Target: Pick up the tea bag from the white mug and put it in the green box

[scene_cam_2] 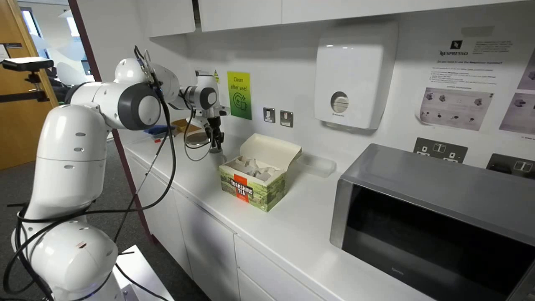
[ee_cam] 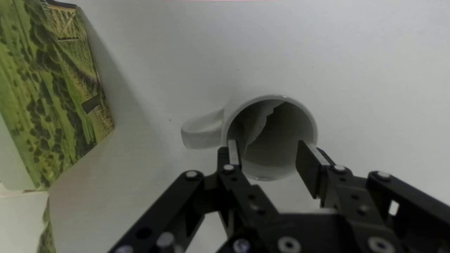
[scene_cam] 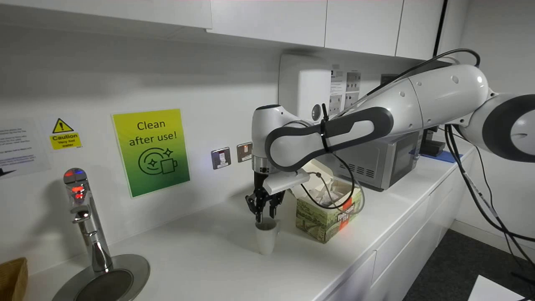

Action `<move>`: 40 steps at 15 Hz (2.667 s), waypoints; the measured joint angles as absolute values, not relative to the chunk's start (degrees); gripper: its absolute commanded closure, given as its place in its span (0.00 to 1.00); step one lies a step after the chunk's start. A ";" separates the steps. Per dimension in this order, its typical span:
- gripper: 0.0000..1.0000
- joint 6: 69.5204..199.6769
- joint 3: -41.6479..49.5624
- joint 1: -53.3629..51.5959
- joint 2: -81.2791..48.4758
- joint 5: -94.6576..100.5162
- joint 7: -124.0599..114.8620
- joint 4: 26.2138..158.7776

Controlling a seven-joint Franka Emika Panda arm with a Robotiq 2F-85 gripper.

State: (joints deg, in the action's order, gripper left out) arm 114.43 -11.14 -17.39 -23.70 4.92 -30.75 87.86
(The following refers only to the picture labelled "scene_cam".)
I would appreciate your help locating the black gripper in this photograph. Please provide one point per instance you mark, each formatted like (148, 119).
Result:
(260, 186)

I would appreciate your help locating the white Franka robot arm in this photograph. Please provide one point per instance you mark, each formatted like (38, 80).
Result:
(424, 100)

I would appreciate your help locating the white mug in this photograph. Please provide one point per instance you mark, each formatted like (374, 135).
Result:
(267, 237)

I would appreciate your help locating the green tea box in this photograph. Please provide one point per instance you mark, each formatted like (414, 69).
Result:
(327, 219)

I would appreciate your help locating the brown wooden box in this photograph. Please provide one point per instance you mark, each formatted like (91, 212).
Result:
(13, 281)

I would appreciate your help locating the stainless steel microwave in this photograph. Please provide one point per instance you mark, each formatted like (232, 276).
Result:
(385, 164)

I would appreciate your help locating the green clean after use poster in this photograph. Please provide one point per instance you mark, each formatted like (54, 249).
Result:
(151, 150)

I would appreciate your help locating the white paper towel dispenser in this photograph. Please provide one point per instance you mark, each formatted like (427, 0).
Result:
(310, 89)

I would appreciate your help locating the white base cabinets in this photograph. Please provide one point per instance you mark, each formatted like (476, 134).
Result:
(402, 244)

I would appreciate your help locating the coffee machine instruction sheet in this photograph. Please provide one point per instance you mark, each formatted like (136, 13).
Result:
(345, 92)

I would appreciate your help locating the round metal drip tray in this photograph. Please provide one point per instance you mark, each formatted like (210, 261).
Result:
(120, 278)

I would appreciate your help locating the chrome hot water tap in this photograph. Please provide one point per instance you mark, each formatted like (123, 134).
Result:
(90, 222)

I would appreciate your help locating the blue flat item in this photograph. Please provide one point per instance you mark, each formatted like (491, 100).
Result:
(449, 155)

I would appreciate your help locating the yellow caution sign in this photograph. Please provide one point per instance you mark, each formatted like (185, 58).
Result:
(66, 134)

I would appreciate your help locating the white paper sheet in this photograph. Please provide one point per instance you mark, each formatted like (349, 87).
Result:
(491, 291)

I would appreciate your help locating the white paper notice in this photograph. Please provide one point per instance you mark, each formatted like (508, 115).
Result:
(16, 150)

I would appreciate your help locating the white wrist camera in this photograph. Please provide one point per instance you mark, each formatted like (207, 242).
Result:
(285, 182)

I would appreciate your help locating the wall socket plate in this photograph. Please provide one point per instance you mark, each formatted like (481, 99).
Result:
(245, 152)
(222, 159)

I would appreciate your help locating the white wall cabinets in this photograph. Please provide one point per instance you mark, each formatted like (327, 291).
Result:
(268, 18)

